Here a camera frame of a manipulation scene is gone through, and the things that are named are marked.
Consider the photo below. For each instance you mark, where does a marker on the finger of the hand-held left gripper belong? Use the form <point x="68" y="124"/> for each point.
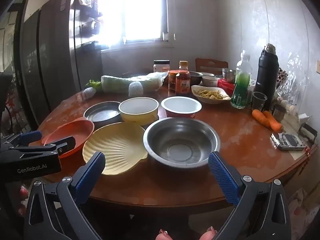
<point x="31" y="137"/>
<point x="67" y="143"/>

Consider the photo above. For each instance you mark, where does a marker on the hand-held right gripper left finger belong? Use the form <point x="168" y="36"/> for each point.
<point x="91" y="171"/>

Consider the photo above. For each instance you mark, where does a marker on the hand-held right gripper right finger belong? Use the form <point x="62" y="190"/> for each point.
<point x="222" y="177"/>

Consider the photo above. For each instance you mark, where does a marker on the orange plastic plate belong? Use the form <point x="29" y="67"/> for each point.
<point x="72" y="132"/>

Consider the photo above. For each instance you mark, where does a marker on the yellow shell-shaped plate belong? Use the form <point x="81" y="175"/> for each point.
<point x="117" y="145"/>

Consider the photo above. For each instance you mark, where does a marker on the round steel tray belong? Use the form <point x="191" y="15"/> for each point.
<point x="102" y="112"/>

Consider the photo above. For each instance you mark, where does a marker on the large steel bowl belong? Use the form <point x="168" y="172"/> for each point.
<point x="181" y="140"/>

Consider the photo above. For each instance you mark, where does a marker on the white and red bowl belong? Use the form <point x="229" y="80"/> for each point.
<point x="181" y="106"/>

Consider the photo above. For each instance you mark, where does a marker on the person's left hand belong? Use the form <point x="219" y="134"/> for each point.
<point x="23" y="193"/>

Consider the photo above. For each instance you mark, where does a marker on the person's right hand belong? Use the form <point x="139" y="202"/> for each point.
<point x="210" y="233"/>

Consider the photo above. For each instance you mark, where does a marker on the fruit in white foam net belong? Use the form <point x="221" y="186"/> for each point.
<point x="89" y="93"/>
<point x="135" y="88"/>

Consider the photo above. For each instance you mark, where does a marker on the green lettuce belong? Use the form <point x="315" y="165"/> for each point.
<point x="93" y="83"/>

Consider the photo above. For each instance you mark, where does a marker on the digital kitchen scale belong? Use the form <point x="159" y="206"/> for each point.
<point x="287" y="141"/>

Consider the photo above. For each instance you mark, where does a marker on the dark grey refrigerator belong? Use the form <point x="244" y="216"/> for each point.
<point x="52" y="62"/>

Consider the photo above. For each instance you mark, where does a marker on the wrapped napa cabbage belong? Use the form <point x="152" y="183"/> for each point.
<point x="120" y="82"/>

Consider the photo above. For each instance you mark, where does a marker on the white dish with food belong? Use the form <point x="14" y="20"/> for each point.
<point x="210" y="95"/>

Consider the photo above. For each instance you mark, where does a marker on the clear plastic cup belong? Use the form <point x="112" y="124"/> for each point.
<point x="259" y="101"/>

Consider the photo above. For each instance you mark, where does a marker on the glass door with red decoration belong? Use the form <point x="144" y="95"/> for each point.
<point x="10" y="55"/>

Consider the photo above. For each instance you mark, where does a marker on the small steel mug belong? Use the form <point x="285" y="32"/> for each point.
<point x="279" y="112"/>

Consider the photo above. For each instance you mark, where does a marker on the red tissue box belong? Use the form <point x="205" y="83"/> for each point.
<point x="225" y="86"/>

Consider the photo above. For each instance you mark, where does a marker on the green drink bottle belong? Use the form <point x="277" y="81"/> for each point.
<point x="240" y="87"/>

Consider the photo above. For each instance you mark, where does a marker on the white ceramic bowl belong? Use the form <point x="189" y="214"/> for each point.
<point x="210" y="81"/>
<point x="207" y="74"/>

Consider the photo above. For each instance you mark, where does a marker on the brown sauce bottle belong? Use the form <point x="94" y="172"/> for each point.
<point x="183" y="85"/>

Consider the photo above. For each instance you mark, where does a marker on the steel cup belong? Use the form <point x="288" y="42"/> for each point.
<point x="228" y="75"/>

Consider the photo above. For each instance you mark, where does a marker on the small dark steel bowl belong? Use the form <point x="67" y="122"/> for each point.
<point x="196" y="78"/>

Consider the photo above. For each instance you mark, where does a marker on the black thermos flask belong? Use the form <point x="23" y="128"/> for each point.
<point x="266" y="77"/>

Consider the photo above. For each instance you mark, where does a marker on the red sauce jar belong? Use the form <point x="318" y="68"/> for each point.
<point x="172" y="80"/>

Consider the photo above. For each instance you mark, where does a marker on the wooden chair with cutout back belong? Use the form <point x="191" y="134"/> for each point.
<point x="211" y="65"/>

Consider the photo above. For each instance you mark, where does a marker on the sauce bottle with orange cap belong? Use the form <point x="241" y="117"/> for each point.
<point x="183" y="65"/>

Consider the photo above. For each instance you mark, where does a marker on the clear plastic bag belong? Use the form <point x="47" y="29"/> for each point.
<point x="292" y="80"/>

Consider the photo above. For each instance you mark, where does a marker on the clear jar with black lid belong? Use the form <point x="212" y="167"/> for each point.
<point x="161" y="67"/>

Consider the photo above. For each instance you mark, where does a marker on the bright window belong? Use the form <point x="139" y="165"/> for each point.
<point x="142" y="12"/>

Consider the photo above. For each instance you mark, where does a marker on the black metal frame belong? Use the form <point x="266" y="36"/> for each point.
<point x="308" y="132"/>

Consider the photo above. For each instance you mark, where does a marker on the black wall rack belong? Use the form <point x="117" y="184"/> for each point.
<point x="86" y="22"/>

